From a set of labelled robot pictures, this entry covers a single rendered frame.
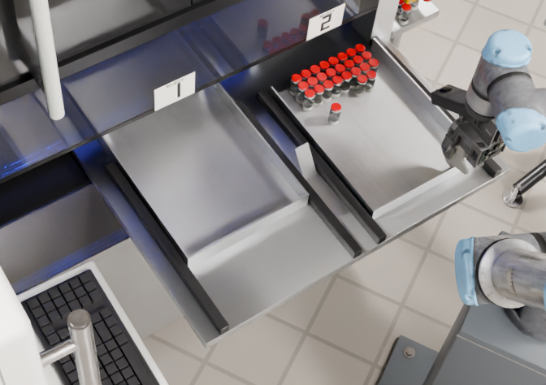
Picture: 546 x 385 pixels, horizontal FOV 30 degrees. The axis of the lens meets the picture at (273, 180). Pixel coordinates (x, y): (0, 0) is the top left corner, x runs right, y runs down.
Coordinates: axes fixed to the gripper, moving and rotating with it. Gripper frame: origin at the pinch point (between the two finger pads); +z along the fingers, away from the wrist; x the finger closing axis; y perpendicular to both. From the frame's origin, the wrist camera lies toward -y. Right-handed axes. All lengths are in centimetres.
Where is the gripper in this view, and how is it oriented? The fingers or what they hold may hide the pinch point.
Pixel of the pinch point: (452, 159)
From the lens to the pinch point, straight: 194.4
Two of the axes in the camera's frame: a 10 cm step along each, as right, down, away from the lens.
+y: 5.6, 7.1, -4.3
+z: -0.8, 5.6, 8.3
